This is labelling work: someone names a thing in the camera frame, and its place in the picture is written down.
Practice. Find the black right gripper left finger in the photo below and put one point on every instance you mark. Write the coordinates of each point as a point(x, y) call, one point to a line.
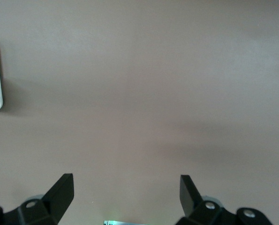
point(55, 199)

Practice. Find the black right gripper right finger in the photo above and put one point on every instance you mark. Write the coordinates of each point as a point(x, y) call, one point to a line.
point(191, 201)

